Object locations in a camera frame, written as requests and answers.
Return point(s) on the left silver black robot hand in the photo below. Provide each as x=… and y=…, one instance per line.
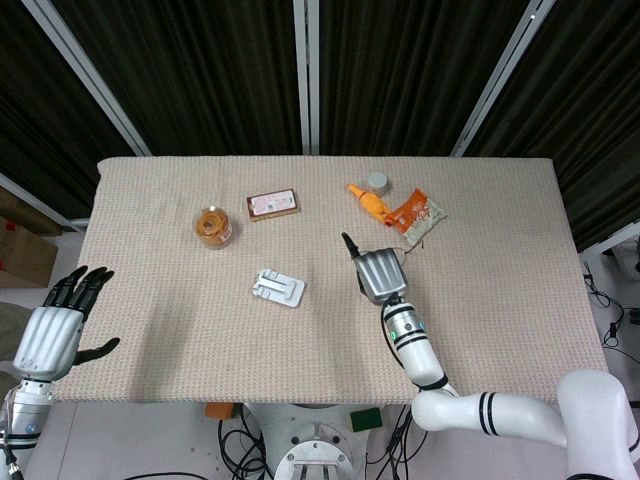
x=47, y=340

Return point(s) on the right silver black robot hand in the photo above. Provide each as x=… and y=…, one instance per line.
x=382, y=272

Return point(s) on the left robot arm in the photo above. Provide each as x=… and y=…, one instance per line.
x=25, y=415

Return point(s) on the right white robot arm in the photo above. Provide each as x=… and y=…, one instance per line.
x=420, y=350

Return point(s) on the orange white snack bag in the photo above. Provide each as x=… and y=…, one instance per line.
x=417, y=215

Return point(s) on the yellow rubber chicken toy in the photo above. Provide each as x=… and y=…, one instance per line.
x=372, y=204

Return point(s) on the small white round jar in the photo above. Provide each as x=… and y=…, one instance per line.
x=377, y=183

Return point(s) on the brown cardboard box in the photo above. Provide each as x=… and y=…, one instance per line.
x=22, y=250

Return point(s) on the white folding phone stand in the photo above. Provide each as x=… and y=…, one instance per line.
x=278, y=288

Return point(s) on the brown rectangular box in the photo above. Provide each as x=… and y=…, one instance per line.
x=272, y=204

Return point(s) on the green button box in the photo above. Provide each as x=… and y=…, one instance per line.
x=366, y=420

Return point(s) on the beige woven tablecloth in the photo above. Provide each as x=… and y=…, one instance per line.
x=200, y=340

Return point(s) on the clear jar of rubber bands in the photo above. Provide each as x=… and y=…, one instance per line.
x=214, y=227

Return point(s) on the orange button box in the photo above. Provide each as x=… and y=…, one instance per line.
x=219, y=411

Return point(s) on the white robot torso base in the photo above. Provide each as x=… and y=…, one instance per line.
x=310, y=450

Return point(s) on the black curtain panel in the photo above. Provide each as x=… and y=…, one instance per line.
x=40, y=125
x=200, y=75
x=400, y=75
x=590, y=125

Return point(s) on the white partition base rail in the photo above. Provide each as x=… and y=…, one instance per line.
x=40, y=202
x=612, y=237

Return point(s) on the white partition post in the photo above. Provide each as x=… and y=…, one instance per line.
x=500, y=85
x=306, y=75
x=90, y=80

